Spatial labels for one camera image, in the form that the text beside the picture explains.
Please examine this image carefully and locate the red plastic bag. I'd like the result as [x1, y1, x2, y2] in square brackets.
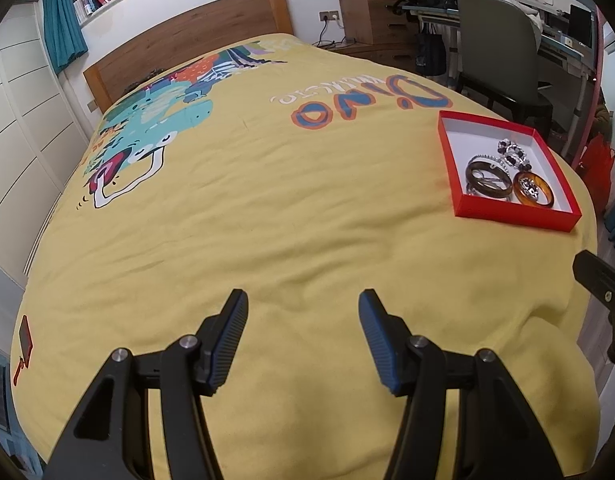
[577, 132, 615, 206]

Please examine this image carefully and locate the red cardboard box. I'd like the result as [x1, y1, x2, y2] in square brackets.
[437, 110, 583, 233]

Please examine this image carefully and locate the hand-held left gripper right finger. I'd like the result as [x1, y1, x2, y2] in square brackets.
[357, 288, 553, 480]

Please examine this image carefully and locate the laptop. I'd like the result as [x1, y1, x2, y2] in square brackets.
[567, 4, 595, 46]

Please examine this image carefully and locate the wooden nightstand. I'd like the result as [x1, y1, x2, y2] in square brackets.
[332, 0, 423, 73]

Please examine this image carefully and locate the white desk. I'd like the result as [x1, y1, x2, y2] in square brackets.
[402, 0, 601, 156]

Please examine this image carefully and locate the thin silver bangle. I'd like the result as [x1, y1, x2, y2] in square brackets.
[466, 182, 513, 204]

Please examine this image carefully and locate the dark brown bangle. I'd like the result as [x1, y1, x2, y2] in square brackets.
[466, 156, 511, 197]

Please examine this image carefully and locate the amber bangle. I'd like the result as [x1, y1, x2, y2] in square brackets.
[512, 171, 555, 209]

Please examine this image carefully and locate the red blanket tag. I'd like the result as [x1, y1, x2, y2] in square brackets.
[12, 314, 35, 387]

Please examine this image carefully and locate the wooden headboard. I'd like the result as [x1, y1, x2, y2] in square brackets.
[82, 0, 294, 113]

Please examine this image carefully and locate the black charging cable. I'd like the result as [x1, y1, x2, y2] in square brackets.
[312, 20, 355, 52]

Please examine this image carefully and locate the white wardrobe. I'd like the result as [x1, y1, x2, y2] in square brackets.
[0, 0, 95, 288]

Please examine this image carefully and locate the pink hula hoop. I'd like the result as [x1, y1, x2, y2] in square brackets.
[570, 7, 608, 171]

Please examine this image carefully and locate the dark blue bag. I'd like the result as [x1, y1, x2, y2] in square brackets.
[415, 22, 448, 78]

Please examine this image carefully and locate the beaded bracelet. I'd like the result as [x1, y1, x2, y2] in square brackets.
[497, 137, 533, 171]

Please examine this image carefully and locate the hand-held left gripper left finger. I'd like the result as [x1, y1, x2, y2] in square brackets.
[44, 288, 249, 480]

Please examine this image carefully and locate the grey chair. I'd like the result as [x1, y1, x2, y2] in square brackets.
[455, 0, 555, 126]

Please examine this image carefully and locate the yellow printed blanket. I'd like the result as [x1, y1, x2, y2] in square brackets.
[10, 32, 601, 480]

